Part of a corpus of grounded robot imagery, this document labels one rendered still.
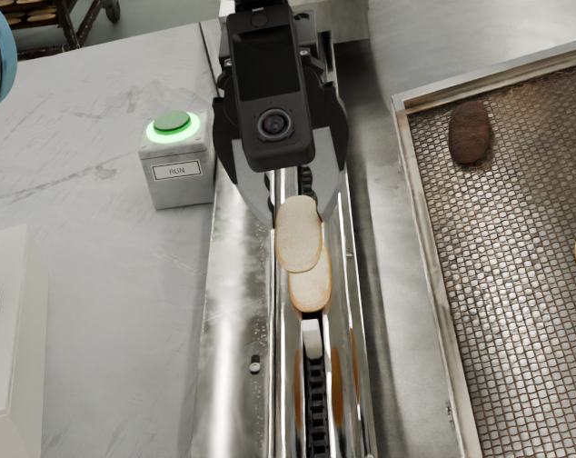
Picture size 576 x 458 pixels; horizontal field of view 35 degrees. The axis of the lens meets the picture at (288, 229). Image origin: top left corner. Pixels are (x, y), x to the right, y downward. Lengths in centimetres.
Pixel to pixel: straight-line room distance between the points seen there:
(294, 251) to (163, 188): 29
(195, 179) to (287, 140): 38
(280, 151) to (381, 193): 37
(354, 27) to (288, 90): 55
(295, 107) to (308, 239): 15
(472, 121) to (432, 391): 27
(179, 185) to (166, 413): 29
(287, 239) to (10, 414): 24
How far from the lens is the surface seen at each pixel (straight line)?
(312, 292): 77
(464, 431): 61
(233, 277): 80
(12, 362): 74
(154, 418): 76
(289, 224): 73
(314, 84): 65
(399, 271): 84
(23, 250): 86
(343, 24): 114
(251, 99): 60
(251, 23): 63
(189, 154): 94
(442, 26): 126
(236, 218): 86
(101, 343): 84
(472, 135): 85
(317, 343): 73
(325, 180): 70
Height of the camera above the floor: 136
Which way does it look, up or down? 36 degrees down
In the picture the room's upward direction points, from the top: 11 degrees counter-clockwise
